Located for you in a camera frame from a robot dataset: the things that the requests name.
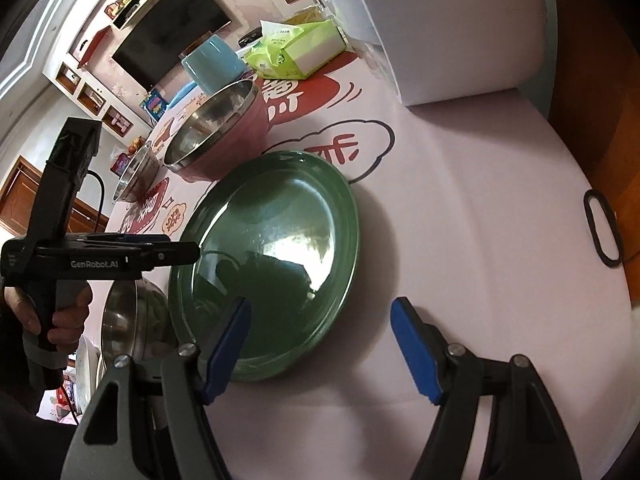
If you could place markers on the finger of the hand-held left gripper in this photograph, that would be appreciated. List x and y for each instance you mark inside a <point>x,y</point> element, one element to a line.
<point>147,238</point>
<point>170,254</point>

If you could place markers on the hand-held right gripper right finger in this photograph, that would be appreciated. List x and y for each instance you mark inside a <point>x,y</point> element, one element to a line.
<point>415,355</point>

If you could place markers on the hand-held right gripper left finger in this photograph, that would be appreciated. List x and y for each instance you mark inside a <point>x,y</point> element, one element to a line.
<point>227,345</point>

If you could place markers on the small steel bowl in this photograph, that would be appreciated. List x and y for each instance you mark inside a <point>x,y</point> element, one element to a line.
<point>130,320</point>

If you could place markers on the green plate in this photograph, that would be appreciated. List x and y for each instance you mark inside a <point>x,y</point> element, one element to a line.
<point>280,220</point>

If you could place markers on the person's left forearm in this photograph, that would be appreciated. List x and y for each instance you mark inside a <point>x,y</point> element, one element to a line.
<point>25,435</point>

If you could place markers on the person's left hand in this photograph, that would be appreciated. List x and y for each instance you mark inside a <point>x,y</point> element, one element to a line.
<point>70,320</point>

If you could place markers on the large steel bowl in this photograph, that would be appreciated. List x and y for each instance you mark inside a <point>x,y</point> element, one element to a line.
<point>135,175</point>

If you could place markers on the pink tissue pack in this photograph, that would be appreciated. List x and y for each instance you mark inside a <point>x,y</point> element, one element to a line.
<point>123,162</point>

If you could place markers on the white plate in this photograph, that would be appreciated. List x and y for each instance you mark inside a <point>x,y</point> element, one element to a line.
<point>92,360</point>

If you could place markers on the blue printed sign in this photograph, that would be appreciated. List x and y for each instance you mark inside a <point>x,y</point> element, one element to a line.
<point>154,105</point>

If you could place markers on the pink steel-lined bowl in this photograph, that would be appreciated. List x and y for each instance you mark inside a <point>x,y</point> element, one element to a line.
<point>250,130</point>

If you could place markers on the printed pink tablecloth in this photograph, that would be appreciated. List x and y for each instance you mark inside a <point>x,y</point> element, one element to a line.
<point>450,185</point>

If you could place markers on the teal canister with brown lid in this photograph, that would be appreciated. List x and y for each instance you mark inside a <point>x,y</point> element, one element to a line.
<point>212,62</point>

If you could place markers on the red tin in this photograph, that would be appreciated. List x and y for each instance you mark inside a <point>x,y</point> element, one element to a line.
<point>115,9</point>

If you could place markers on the black television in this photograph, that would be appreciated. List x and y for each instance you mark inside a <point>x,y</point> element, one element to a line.
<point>170,30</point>

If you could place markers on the black air fryer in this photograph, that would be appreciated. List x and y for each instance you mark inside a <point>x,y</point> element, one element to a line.
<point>249,39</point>

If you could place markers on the green tissue pack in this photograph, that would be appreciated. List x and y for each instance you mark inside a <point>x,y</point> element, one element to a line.
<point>300,45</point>

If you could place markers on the white storage cabinet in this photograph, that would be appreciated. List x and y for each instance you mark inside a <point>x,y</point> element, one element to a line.
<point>450,25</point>

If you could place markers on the red wall shelf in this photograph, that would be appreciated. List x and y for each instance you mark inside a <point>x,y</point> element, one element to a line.
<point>95,47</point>

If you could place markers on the white wall shelf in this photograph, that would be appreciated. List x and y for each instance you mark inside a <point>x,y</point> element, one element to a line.
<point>135,10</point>

